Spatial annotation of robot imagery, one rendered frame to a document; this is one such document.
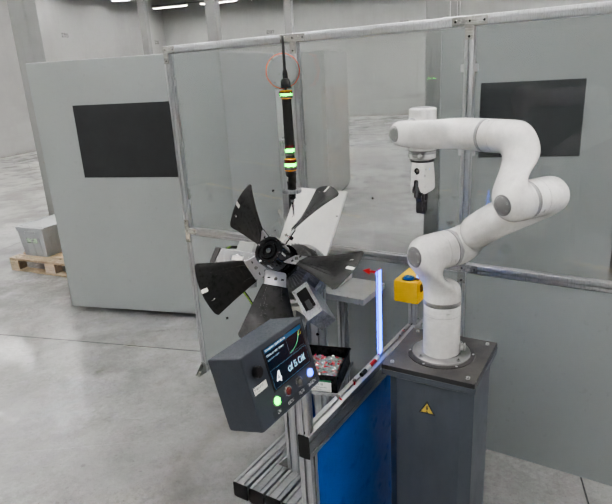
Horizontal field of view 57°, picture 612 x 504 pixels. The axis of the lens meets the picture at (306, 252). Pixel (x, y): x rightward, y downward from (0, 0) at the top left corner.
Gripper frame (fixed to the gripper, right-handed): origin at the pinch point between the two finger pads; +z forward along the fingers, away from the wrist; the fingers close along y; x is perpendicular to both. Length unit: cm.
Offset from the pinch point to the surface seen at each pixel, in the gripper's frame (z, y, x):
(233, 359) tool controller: 18, -83, 13
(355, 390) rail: 58, -26, 12
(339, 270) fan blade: 25.0, -3.9, 29.3
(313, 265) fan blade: 24.5, -4.0, 40.2
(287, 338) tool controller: 20, -65, 10
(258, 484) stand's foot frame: 135, -7, 74
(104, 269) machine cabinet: 103, 107, 316
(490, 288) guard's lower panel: 53, 71, -6
